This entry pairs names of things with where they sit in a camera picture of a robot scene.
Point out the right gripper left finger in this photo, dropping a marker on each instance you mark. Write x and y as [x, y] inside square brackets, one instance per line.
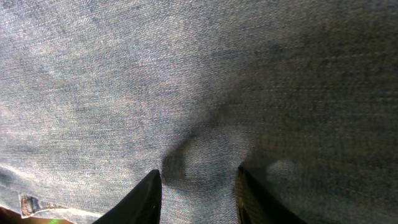
[142, 205]

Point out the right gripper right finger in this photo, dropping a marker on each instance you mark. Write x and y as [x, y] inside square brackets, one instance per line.
[256, 205]

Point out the light blue jeans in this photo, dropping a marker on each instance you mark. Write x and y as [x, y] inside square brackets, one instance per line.
[95, 94]

